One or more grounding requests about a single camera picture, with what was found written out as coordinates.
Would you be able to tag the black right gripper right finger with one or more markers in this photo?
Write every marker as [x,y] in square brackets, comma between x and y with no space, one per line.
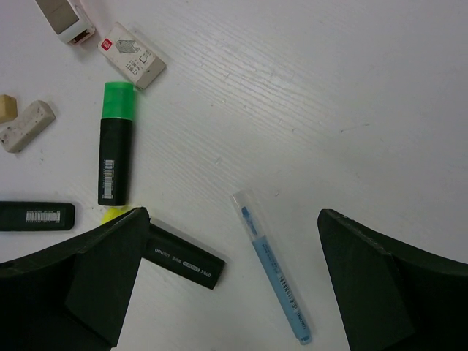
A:
[391,295]

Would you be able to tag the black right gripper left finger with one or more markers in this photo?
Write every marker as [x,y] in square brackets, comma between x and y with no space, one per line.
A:
[74,295]

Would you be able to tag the yellow capped black marker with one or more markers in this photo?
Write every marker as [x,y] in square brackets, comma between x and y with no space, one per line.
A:
[175,251]

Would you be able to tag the blue capped black marker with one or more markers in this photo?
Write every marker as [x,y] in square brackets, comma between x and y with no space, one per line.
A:
[24,216]

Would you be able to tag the green capped black marker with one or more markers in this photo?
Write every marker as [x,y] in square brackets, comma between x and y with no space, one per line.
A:
[115,143]

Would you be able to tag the blue slim highlighter pen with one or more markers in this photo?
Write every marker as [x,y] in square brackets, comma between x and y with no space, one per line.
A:
[255,225]

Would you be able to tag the long beige eraser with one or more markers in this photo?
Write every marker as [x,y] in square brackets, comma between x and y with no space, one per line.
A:
[27,126]

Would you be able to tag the small tan eraser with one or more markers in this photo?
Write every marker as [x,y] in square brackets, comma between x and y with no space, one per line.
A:
[8,108]

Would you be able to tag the white eraser in sleeve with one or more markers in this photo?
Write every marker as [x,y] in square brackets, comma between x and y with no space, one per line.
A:
[131,57]

